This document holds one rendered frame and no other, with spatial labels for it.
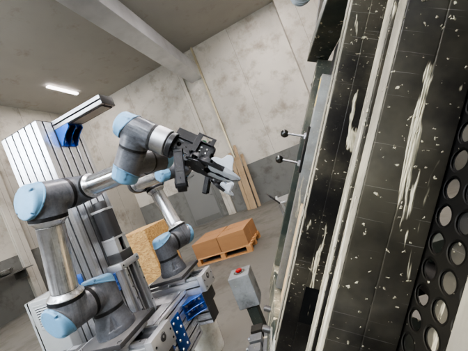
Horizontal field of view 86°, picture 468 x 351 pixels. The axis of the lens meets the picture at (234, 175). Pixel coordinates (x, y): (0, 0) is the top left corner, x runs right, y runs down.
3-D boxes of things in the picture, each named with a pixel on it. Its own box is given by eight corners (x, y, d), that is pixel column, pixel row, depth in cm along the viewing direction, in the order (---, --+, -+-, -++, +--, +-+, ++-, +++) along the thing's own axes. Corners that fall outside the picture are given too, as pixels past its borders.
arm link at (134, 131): (123, 136, 74) (130, 108, 72) (157, 151, 74) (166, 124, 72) (106, 139, 67) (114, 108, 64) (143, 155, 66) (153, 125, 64)
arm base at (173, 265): (157, 281, 146) (150, 265, 146) (170, 269, 160) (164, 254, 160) (179, 274, 142) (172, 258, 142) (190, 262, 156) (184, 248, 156)
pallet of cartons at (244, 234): (261, 234, 552) (253, 215, 552) (257, 250, 462) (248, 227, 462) (209, 251, 578) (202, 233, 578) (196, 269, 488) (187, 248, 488)
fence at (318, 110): (284, 284, 118) (276, 282, 119) (329, 79, 109) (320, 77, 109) (285, 290, 113) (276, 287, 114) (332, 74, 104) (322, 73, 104)
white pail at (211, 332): (203, 339, 257) (186, 296, 257) (230, 333, 249) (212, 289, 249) (191, 365, 227) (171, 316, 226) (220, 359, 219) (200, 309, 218)
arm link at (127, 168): (150, 182, 79) (161, 150, 76) (123, 189, 69) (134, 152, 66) (131, 171, 81) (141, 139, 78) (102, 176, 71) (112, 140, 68)
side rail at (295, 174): (293, 265, 142) (274, 260, 144) (337, 65, 131) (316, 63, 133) (294, 269, 136) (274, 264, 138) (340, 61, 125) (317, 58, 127)
